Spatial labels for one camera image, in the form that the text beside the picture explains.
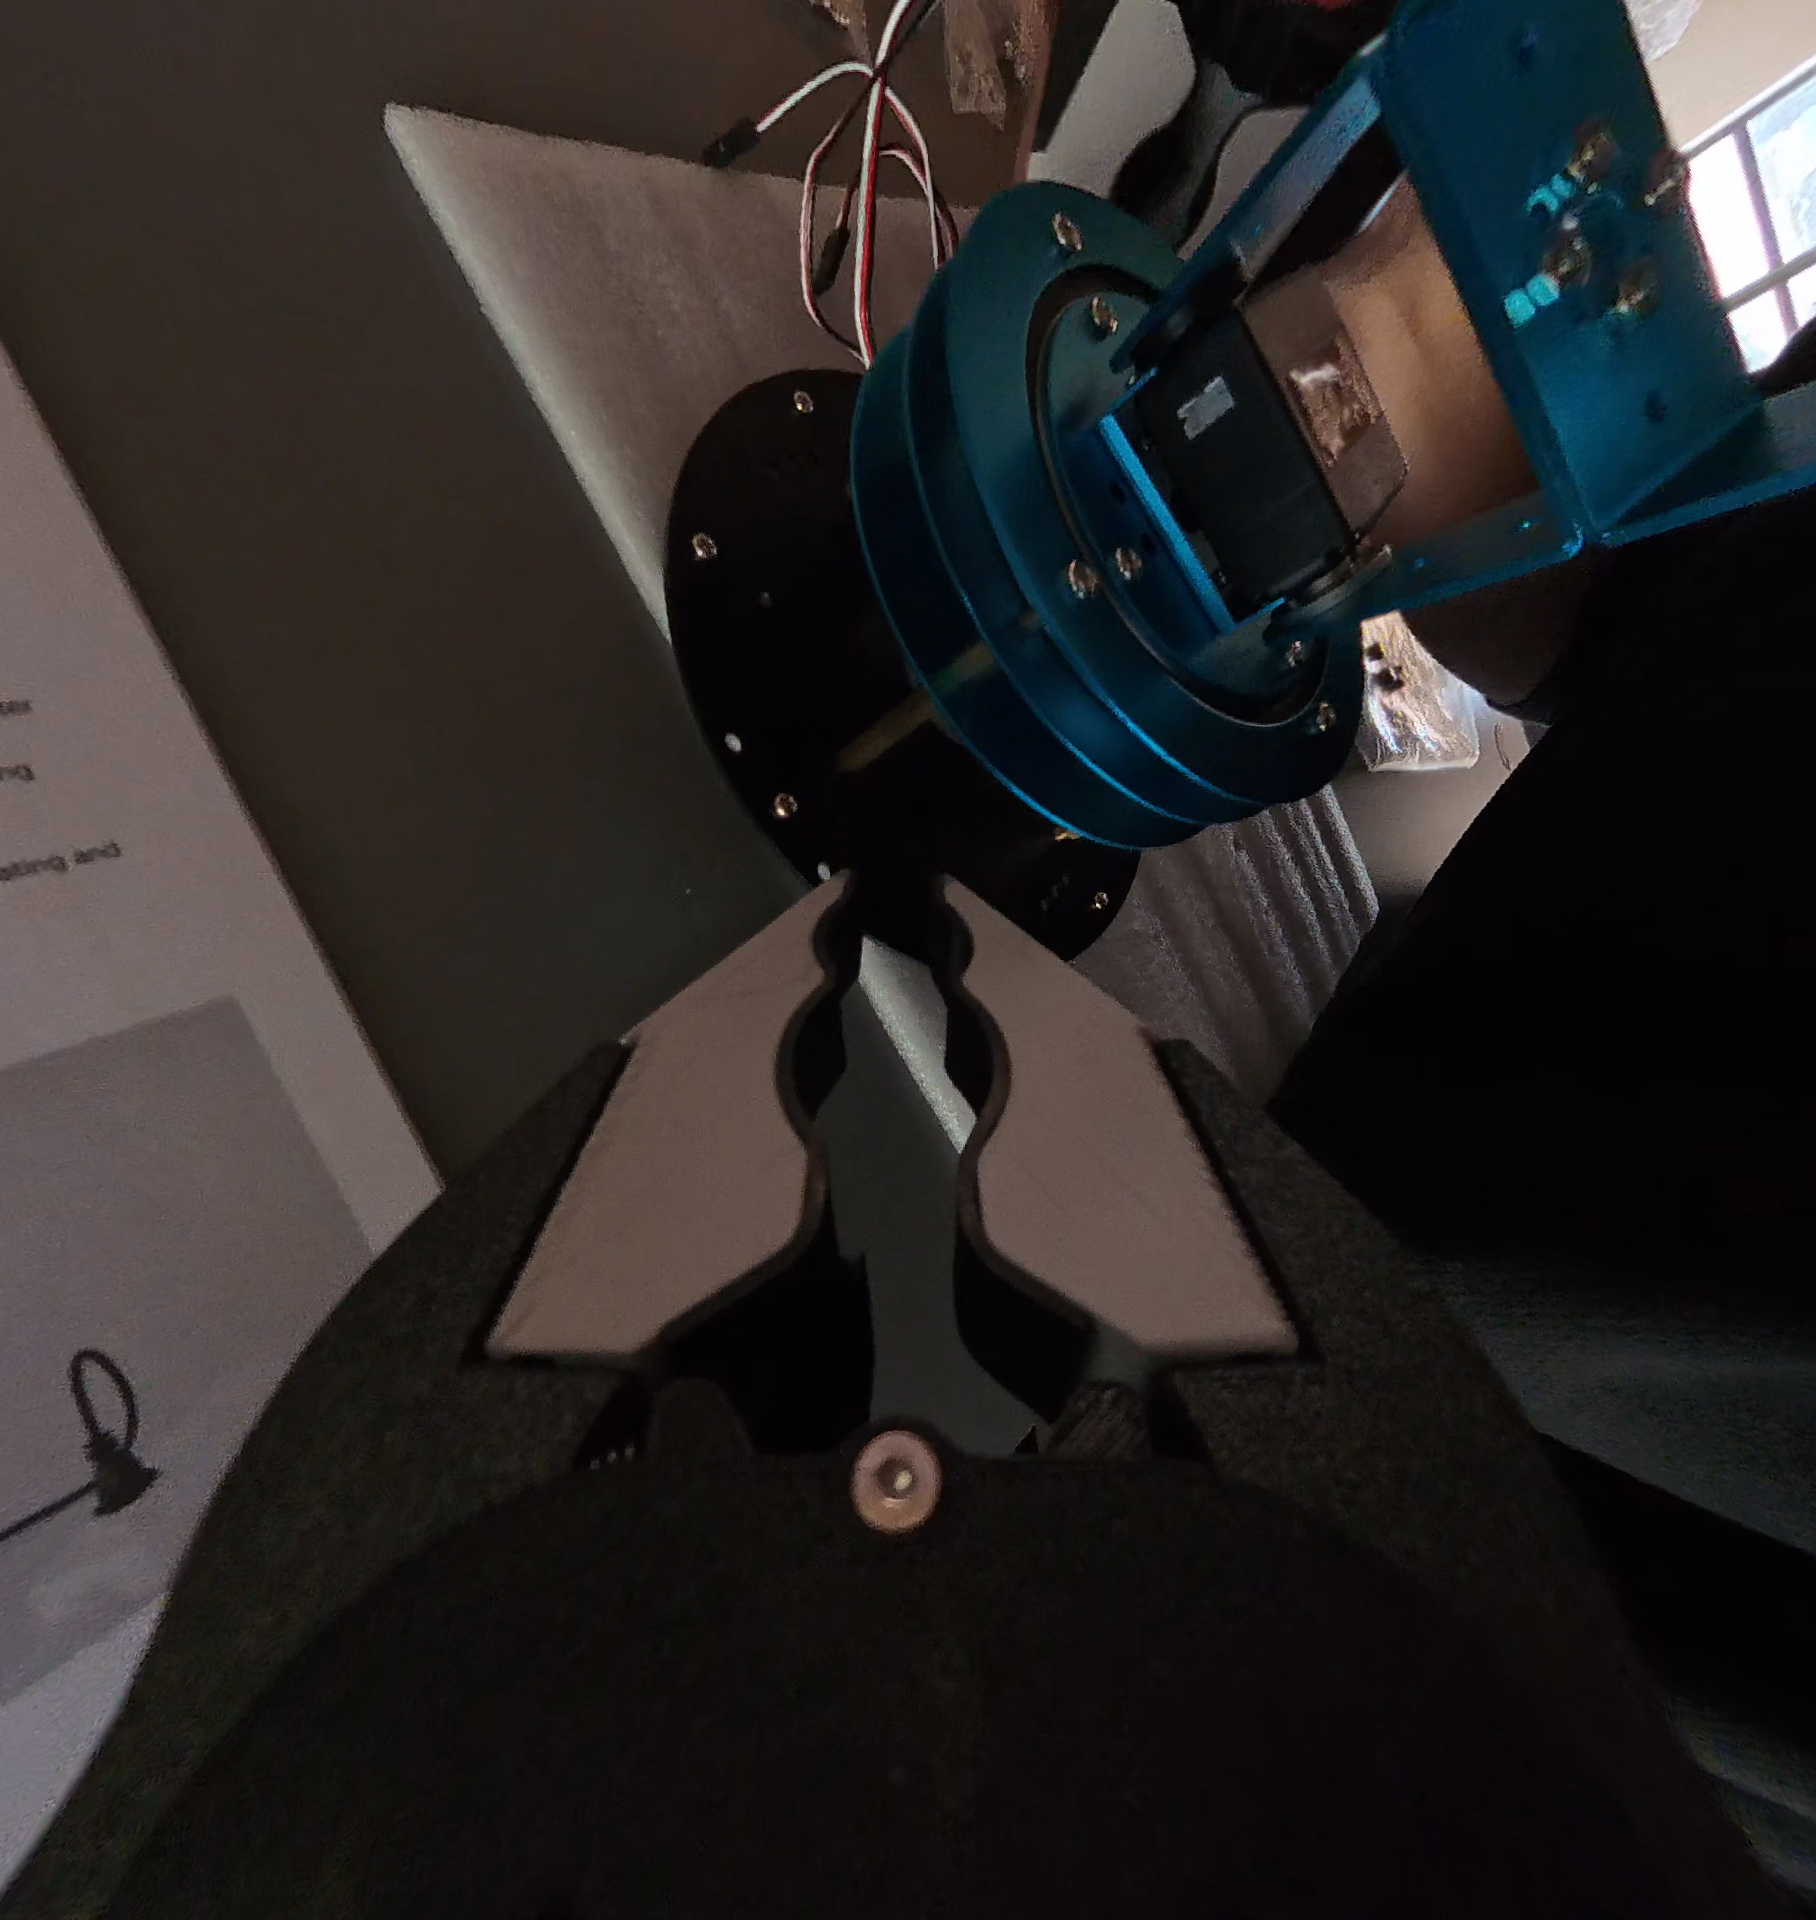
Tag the teal blue object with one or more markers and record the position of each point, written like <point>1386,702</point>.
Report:
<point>968,496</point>

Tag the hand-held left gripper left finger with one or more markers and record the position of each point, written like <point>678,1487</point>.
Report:
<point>654,1201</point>

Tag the clear bag of parts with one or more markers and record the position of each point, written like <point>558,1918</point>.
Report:
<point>1419,705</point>

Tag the person's black clothed torso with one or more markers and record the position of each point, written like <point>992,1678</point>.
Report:
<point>1599,977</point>

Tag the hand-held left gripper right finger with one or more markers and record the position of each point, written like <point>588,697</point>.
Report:
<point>1135,1201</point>

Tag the brass standoff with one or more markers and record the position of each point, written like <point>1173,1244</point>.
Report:
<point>909,715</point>

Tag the black metal base plate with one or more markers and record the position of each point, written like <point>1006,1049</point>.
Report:
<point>790,630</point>

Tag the white foam sheet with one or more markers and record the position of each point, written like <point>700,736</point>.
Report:
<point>626,299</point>

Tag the instruction manual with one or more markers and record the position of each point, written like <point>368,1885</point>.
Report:
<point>101,1050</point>

